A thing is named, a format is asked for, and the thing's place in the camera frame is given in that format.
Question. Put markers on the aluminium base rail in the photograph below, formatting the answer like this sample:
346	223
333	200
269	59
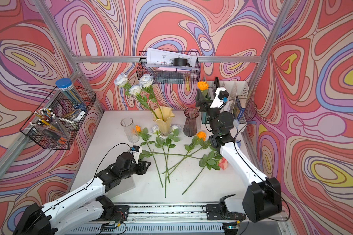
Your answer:
185	219

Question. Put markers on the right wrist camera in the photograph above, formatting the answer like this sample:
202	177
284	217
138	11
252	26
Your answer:
220	99

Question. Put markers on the purple ribbed glass vase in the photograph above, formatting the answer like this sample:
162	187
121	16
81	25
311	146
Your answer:
190	126

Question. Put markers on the pink artificial rose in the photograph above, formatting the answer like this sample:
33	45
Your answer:
209	161

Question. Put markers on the black wire wall basket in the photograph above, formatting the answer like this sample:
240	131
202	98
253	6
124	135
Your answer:
168	75

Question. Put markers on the blue colourful book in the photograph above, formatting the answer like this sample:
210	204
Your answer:
239	108

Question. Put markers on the black white book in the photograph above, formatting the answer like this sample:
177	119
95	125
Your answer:
216	83

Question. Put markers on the yellow wavy glass vase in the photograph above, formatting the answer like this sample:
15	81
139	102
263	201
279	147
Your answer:
163	127

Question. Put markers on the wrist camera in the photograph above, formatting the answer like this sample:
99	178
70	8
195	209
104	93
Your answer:
136	150
220	99

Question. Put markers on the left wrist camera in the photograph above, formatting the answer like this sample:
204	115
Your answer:
136	150

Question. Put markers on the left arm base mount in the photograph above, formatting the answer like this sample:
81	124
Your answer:
115	213

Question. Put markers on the white blue artificial rose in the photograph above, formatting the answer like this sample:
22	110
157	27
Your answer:
175	127

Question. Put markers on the black tape roll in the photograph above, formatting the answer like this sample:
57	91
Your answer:
182	62

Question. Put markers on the clear pen cup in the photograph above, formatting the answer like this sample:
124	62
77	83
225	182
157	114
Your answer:
49	125

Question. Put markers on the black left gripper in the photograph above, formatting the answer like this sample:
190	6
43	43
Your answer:
141	166

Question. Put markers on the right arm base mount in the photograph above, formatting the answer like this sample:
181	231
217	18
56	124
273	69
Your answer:
220	212

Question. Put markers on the white desktop file organizer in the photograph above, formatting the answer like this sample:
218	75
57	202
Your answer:
234	88

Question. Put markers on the black wire side basket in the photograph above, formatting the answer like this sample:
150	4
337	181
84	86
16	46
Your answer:
70	117

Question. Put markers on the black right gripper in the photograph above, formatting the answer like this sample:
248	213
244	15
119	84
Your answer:
207	104

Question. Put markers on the green circuit board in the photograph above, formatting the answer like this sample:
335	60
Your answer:
105	227

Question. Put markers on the blue lid pencil jar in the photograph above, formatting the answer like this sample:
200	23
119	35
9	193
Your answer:
66	86

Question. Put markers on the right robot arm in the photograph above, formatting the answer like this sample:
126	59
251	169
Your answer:
262	198

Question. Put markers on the white paper sheets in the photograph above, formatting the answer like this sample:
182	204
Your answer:
164	59

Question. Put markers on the clear glass vase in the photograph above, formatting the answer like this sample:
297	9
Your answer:
130	130

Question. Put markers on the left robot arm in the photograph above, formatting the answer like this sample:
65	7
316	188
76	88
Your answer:
86	203

